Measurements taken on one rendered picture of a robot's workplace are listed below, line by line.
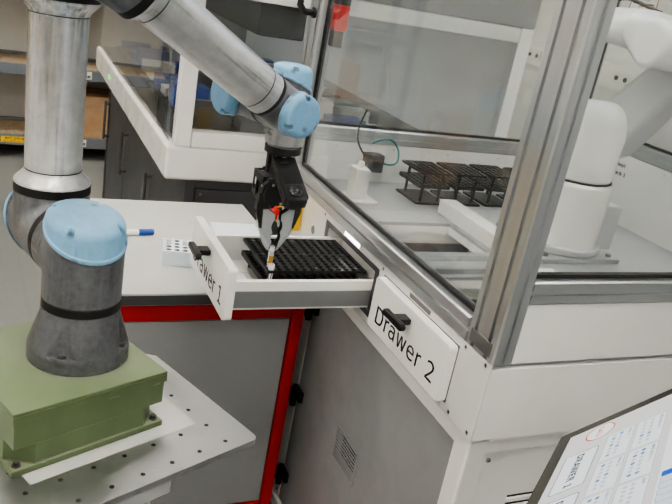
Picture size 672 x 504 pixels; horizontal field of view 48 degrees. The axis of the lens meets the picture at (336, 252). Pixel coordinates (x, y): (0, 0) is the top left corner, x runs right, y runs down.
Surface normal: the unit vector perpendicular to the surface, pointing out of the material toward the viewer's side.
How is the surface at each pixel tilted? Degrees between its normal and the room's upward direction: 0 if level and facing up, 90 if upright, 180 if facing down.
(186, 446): 0
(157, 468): 0
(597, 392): 90
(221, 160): 90
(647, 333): 90
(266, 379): 90
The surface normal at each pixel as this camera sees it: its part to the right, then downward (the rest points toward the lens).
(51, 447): 0.70, 0.37
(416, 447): -0.91, -0.01
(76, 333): 0.23, 0.07
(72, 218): 0.25, -0.87
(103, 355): 0.71, 0.06
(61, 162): 0.52, 0.37
